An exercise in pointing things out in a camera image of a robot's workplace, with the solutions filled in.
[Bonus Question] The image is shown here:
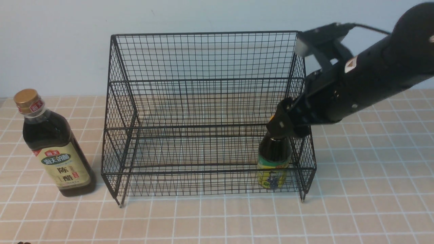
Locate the black camera cable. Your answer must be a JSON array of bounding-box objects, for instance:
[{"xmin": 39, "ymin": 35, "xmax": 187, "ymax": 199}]
[{"xmin": 349, "ymin": 23, "xmax": 391, "ymax": 36}]

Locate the dark vinegar bottle beige label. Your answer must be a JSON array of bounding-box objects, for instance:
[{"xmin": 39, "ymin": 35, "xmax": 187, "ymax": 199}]
[{"xmin": 14, "ymin": 89, "xmax": 96, "ymax": 197}]

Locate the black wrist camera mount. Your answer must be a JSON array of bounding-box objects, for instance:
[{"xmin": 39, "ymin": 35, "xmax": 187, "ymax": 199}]
[{"xmin": 294, "ymin": 23, "xmax": 355, "ymax": 71}]

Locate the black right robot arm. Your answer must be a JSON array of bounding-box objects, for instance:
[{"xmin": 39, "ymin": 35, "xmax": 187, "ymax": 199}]
[{"xmin": 267, "ymin": 2, "xmax": 434, "ymax": 139}]

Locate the small yellow-capped sauce bottle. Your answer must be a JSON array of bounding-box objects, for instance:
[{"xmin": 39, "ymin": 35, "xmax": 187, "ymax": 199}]
[{"xmin": 256, "ymin": 132, "xmax": 292, "ymax": 190}]

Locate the black wire mesh shelf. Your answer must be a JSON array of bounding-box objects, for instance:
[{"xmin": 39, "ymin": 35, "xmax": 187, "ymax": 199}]
[{"xmin": 101, "ymin": 30, "xmax": 316, "ymax": 207}]

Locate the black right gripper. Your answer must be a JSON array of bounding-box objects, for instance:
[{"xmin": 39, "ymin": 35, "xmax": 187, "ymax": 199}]
[{"xmin": 267, "ymin": 70, "xmax": 343, "ymax": 139}]

